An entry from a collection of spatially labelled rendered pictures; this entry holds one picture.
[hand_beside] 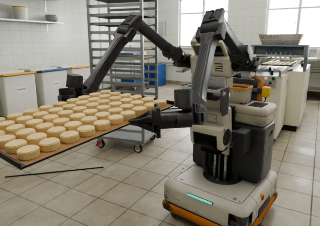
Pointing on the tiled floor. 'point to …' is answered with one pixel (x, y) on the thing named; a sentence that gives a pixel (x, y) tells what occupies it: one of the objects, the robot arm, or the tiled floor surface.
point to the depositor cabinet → (295, 97)
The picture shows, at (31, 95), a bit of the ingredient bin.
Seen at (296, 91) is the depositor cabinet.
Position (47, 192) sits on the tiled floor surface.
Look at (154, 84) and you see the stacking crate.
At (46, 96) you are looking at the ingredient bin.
